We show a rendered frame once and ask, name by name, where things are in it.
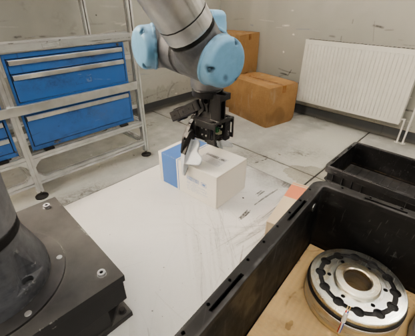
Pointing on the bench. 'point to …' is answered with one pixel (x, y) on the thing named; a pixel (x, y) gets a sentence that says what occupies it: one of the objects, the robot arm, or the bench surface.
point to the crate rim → (217, 301)
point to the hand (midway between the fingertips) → (201, 163)
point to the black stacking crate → (279, 259)
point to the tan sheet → (287, 299)
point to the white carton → (205, 173)
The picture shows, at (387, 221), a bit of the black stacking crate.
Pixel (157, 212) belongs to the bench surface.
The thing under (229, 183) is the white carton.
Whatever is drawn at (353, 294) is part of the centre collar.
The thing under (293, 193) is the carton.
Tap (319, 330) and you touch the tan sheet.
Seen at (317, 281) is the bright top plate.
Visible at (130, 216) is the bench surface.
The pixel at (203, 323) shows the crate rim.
